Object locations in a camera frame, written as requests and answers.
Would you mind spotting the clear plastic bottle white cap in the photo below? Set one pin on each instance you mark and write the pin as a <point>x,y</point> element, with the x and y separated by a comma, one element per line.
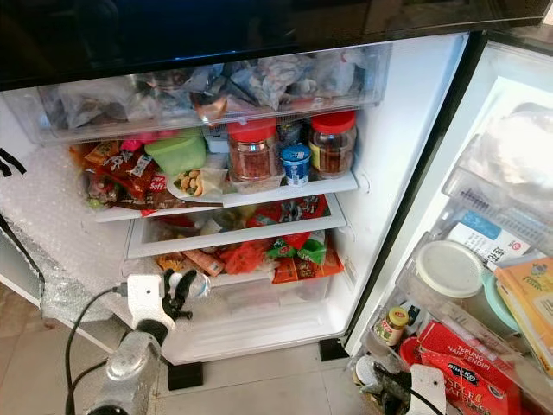
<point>202,285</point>

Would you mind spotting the black fridge door white inside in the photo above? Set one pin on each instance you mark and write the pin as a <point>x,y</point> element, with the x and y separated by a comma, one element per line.
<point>497,78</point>

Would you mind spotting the black fridge foot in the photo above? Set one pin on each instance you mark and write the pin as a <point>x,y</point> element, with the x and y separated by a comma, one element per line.
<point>184,376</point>

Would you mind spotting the clear plastic fridge drawer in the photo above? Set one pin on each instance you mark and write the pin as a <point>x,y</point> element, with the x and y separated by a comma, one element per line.
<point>363,86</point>

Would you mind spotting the brown food packet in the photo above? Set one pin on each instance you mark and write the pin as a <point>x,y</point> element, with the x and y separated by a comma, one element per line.
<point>199,262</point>

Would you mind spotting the small bottle white cap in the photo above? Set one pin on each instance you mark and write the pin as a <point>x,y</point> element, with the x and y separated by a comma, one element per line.
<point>366,371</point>

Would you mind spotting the red mesh bag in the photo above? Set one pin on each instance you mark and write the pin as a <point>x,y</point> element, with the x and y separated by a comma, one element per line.
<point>244,258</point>

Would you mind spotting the small jar yellow lid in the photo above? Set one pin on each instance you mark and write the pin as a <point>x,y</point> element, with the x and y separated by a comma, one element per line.
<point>391,327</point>

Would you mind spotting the white framed glass shelf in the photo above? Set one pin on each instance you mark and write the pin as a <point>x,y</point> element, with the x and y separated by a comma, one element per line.
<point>233,235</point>

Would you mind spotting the red box black oval logo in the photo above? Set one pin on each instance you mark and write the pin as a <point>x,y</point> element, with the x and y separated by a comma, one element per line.
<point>471,386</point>

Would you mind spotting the clear crisper drawer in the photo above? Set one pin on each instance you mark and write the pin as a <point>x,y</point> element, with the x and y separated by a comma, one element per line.
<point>268,298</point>

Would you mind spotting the red flour box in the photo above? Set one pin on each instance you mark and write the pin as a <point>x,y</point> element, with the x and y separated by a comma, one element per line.
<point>467,341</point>

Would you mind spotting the red snack packet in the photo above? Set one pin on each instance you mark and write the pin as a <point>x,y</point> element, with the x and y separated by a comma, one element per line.
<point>138,181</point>

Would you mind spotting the orange flat food packet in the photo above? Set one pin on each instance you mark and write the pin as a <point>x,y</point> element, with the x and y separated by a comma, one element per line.
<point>302,270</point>

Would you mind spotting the bubble wrap sheet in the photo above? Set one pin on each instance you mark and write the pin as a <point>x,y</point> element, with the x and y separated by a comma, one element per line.
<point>60,233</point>

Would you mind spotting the green food packet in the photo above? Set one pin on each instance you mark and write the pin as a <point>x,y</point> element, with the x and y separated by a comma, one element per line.
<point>307,249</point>

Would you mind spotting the green plastic container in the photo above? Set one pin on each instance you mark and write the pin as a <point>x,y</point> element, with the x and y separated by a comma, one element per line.
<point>175,154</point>

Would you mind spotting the red printed food packet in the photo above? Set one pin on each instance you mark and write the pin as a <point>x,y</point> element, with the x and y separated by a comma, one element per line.
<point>289,210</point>

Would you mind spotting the round white lid container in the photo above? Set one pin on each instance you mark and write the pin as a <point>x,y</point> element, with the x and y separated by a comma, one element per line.
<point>449,268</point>

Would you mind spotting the red lid spice jar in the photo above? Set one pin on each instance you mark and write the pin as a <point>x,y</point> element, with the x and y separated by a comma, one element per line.
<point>252,160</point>
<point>333,151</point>

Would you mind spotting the teal plastic plate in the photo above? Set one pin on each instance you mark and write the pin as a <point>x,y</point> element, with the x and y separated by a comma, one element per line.
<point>498,298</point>

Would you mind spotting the orange snack packet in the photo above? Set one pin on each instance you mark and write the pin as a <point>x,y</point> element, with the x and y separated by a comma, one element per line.
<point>99,154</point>

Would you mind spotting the white edged glass shelf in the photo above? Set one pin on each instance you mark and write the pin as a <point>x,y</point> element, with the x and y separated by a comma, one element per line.
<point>302,188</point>

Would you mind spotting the blue yogurt cup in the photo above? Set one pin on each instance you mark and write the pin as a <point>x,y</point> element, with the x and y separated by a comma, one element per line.
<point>295,166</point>

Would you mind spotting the yellow cardboard box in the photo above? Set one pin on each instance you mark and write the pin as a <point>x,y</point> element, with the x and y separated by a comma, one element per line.
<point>527,303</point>

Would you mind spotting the white and blue carton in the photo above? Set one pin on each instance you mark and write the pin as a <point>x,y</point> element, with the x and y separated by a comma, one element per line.
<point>479,233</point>

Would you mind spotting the clear plastic food bag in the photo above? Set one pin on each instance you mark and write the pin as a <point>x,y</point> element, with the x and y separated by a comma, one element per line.
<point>337,73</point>
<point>95,104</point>
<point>268,82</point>

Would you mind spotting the black tape piece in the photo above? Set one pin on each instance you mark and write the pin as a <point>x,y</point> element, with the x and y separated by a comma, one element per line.
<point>10,162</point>

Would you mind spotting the glossy black freezer door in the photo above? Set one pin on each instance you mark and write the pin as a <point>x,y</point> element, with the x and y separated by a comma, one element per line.
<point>181,35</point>

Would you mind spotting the white plastic bag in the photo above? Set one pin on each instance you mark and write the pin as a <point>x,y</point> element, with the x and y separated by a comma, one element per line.
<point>518,147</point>

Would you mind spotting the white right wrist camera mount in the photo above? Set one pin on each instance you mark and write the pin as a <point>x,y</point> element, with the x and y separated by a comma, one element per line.
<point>429,389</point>

